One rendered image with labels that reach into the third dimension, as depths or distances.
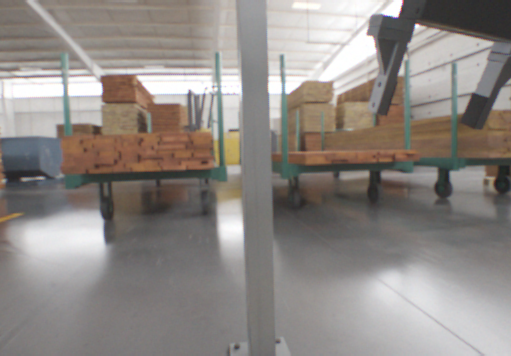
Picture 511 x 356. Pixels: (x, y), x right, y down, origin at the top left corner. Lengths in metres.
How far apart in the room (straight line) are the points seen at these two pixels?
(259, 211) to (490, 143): 2.57
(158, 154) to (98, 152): 0.38
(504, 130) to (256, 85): 2.72
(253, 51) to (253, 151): 0.21
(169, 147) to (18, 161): 5.52
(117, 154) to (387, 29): 1.85
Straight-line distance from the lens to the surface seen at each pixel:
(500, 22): 0.41
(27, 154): 7.14
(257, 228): 0.65
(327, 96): 10.52
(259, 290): 0.70
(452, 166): 3.10
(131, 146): 2.00
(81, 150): 2.11
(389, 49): 0.36
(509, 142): 3.17
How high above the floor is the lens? 0.52
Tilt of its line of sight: 5 degrees down
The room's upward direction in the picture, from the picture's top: 2 degrees counter-clockwise
